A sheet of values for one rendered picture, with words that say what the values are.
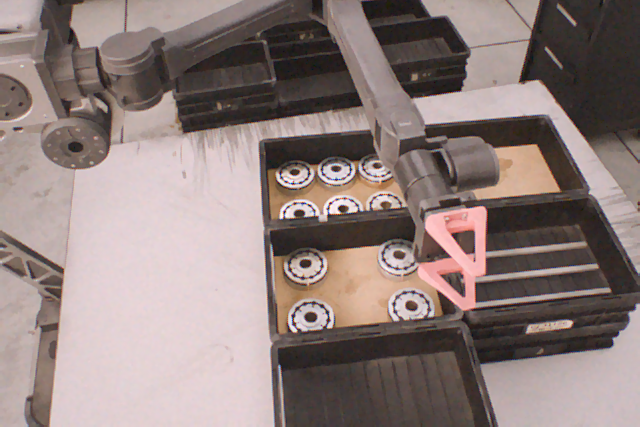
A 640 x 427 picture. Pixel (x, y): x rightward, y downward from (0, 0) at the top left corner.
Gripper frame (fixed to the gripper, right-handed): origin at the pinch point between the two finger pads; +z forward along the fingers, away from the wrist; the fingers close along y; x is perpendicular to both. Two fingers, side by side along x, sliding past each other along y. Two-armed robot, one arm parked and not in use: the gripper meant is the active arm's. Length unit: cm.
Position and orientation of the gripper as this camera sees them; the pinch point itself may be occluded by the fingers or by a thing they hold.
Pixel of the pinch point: (471, 286)
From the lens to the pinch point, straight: 68.8
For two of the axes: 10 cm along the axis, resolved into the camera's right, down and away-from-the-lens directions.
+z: 2.2, 7.0, -6.8
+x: -9.7, 1.7, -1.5
